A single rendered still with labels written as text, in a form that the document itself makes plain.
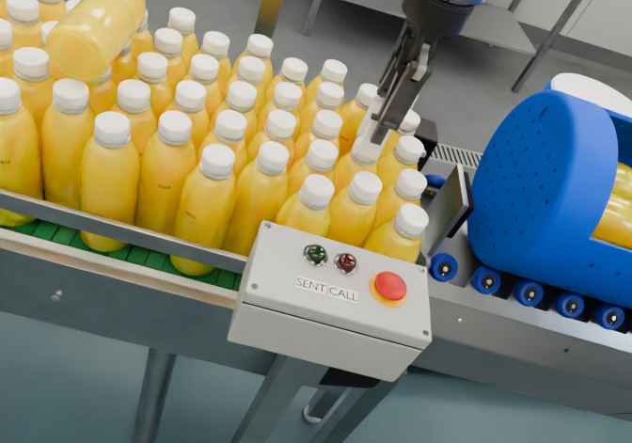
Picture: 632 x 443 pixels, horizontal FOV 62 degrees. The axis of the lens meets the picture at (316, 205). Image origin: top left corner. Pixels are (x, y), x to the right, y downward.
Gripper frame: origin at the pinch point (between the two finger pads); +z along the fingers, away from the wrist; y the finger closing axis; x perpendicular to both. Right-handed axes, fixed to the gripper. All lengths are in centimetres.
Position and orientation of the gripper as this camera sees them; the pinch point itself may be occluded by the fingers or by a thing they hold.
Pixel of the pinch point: (374, 129)
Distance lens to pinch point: 72.6
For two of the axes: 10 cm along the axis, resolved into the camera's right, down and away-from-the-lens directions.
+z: -3.1, 6.7, 6.8
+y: 1.0, -6.9, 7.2
